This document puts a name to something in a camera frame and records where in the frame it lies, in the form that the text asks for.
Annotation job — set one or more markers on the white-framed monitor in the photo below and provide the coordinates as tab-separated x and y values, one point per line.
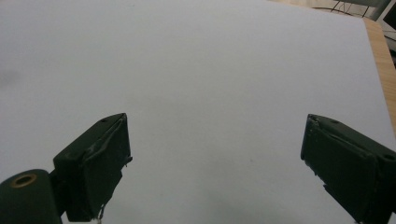
388	15

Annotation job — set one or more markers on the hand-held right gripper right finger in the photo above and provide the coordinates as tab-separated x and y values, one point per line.
345	168

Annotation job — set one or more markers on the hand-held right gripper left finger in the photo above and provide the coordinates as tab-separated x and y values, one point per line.
93	165

